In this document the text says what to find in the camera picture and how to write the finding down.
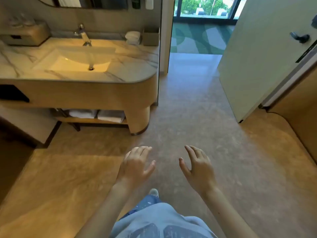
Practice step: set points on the person's right hand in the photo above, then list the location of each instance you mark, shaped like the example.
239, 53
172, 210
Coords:
200, 173

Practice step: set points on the grey open box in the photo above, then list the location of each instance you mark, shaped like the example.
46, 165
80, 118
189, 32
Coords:
151, 38

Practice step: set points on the white door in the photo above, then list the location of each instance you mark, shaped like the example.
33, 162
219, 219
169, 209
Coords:
260, 59

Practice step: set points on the wooden tissue box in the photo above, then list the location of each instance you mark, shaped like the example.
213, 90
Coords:
24, 38

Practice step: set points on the rolled white hand towel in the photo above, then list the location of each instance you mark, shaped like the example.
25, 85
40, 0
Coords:
132, 38

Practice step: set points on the person's left hand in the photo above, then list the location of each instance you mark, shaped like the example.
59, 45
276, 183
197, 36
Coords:
132, 168

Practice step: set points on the white sink basin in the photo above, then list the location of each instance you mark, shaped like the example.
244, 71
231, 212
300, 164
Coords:
74, 59

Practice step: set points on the glass window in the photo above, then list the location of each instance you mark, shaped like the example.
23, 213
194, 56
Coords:
205, 7

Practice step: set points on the white dispenser bottle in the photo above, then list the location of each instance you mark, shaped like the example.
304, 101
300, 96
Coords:
149, 3

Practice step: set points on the wall mirror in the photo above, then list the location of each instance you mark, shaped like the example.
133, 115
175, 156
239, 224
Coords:
99, 2

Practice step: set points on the clear drinking glass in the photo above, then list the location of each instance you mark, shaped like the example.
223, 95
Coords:
28, 19
15, 21

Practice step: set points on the thick folded white towel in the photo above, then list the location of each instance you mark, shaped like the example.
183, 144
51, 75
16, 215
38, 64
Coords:
83, 113
111, 115

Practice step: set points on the person's left forearm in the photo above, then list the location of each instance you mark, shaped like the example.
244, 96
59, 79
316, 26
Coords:
106, 213

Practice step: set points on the green patterned carpet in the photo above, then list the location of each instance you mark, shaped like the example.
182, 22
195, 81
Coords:
198, 39

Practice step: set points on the person's right forearm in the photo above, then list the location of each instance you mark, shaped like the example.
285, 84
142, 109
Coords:
227, 215

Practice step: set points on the chrome faucet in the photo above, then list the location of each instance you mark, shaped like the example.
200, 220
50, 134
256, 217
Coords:
85, 37

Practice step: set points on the green dispenser bottle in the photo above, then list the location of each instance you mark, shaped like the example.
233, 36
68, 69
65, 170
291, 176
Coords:
136, 2

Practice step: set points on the wooden vanity with marble top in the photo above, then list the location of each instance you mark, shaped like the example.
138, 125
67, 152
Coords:
99, 94

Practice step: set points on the black metal support bar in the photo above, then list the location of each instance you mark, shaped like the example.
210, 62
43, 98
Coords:
75, 127

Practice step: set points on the white sneaker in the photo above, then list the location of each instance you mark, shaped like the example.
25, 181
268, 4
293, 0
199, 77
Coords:
153, 192

